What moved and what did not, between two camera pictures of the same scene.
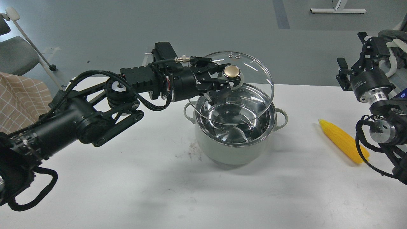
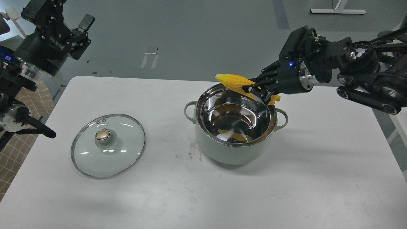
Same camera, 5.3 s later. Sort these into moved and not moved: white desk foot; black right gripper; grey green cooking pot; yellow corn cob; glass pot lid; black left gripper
Moved: yellow corn cob; black right gripper; black left gripper; glass pot lid
Not moved: white desk foot; grey green cooking pot
